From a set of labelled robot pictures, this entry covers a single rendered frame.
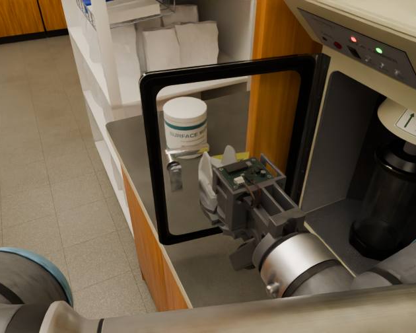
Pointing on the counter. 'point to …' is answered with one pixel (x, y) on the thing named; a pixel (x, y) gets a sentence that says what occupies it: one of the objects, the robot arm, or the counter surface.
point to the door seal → (212, 78)
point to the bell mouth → (405, 123)
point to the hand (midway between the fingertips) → (208, 166)
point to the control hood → (378, 27)
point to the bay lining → (348, 146)
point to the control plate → (364, 49)
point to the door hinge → (322, 65)
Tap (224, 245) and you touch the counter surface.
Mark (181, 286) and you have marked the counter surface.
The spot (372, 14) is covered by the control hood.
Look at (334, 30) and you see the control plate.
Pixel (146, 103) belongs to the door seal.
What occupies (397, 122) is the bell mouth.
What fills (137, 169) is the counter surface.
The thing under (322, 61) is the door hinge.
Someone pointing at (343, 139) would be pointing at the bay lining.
